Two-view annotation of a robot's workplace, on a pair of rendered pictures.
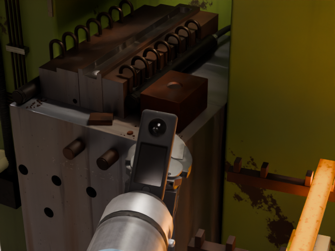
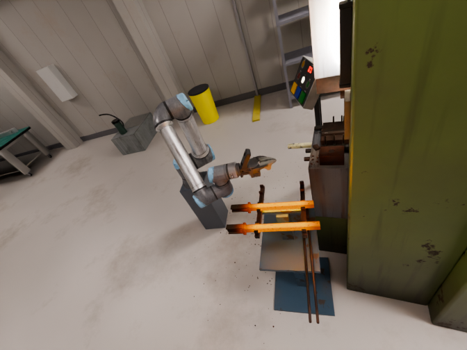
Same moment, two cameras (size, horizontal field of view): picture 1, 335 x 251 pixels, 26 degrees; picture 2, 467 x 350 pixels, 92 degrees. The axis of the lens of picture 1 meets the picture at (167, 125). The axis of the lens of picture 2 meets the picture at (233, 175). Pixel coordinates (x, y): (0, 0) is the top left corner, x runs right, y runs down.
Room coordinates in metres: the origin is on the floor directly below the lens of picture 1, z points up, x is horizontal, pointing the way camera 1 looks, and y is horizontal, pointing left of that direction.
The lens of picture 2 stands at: (0.81, -0.93, 1.81)
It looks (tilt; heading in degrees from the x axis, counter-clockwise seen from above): 39 degrees down; 96
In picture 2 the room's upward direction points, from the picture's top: 24 degrees counter-clockwise
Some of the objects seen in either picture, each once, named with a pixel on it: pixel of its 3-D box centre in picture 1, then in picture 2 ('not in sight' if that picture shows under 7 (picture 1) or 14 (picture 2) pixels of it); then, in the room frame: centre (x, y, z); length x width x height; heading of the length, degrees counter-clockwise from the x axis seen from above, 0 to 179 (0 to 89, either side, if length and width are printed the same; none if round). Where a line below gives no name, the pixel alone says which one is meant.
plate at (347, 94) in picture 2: not in sight; (347, 115); (1.24, -0.17, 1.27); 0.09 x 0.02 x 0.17; 61
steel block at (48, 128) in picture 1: (160, 158); (362, 173); (1.44, 0.02, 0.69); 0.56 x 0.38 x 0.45; 151
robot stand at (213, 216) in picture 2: not in sight; (206, 202); (0.29, 0.64, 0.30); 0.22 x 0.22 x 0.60; 74
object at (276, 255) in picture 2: not in sight; (288, 235); (0.88, -0.22, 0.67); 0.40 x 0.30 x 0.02; 70
